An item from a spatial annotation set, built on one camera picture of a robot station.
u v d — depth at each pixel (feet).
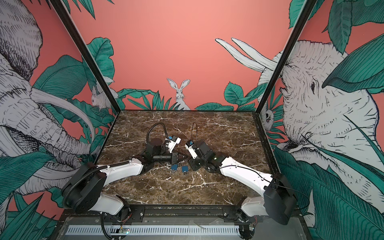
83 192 1.41
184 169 2.94
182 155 2.58
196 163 2.31
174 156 2.38
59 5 2.26
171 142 2.50
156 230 2.30
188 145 2.36
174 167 2.97
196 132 3.53
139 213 2.40
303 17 2.39
